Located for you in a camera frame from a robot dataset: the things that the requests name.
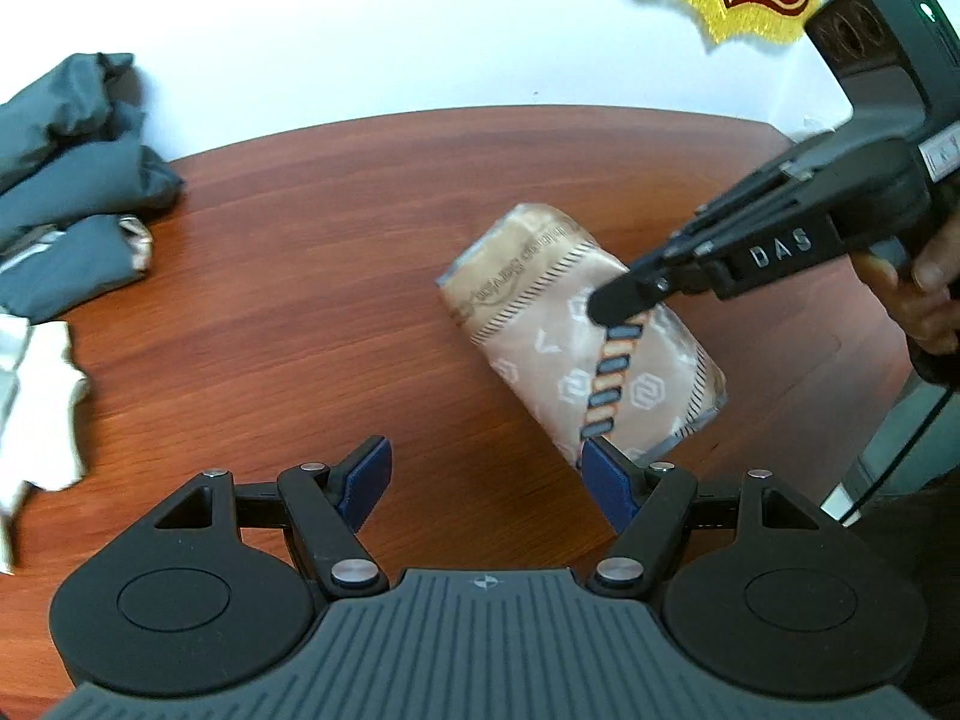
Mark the black cable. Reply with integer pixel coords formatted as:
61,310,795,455
844,384,960,524

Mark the grey and beige patterned scarf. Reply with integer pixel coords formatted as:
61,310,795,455
437,201,730,472

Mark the person's right forearm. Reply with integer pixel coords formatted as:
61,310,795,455
907,334,960,396

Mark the person's right hand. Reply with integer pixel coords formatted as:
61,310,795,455
855,211,960,357

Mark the dark grey crumpled garment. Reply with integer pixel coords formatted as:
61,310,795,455
0,52,186,241

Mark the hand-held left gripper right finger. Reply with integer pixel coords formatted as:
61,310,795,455
581,436,826,604

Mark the dark grey folded garment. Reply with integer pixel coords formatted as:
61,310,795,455
0,212,156,325

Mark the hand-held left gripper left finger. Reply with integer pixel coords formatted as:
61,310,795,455
154,433,395,602

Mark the person's dark clothing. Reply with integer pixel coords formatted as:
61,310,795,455
847,476,960,720

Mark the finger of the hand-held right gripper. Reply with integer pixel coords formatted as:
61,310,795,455
589,152,827,329

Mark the cream white garment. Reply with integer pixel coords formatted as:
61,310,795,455
0,313,92,577

